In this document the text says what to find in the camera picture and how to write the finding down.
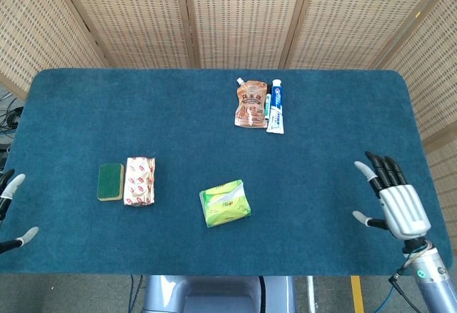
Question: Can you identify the green yellow sponge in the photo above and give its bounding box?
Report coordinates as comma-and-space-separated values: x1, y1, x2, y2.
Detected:
97, 163, 125, 202

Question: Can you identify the black cables bundle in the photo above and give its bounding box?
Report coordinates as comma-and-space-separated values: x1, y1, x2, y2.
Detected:
0, 91, 25, 171

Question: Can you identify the blue table mat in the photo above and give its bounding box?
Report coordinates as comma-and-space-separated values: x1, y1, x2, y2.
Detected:
0, 68, 453, 277

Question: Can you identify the brown spouted sauce pouch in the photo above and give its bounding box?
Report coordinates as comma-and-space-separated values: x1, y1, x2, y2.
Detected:
234, 77, 268, 129

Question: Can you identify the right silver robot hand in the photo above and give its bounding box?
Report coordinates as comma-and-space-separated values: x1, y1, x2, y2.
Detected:
352, 151, 432, 239

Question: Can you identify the green tissue pack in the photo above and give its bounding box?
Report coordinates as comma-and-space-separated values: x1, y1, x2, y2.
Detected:
199, 179, 252, 229

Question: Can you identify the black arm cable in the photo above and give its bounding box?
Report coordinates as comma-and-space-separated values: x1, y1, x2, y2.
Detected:
388, 243, 431, 313

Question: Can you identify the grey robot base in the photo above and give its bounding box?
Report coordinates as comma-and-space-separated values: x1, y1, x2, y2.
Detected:
141, 275, 298, 313

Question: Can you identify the red white snack packet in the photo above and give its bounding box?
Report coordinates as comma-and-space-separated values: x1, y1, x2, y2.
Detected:
123, 155, 157, 207

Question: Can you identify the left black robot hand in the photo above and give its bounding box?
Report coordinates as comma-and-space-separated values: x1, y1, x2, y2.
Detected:
0, 169, 40, 254

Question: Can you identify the blue cable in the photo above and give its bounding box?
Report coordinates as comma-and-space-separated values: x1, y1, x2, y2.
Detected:
128, 275, 144, 312

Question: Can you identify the blue white toothpaste tube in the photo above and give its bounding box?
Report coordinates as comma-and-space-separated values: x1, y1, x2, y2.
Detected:
266, 79, 286, 135

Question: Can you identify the woven bamboo folding screen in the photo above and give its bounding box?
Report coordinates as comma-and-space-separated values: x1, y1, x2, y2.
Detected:
0, 0, 457, 199

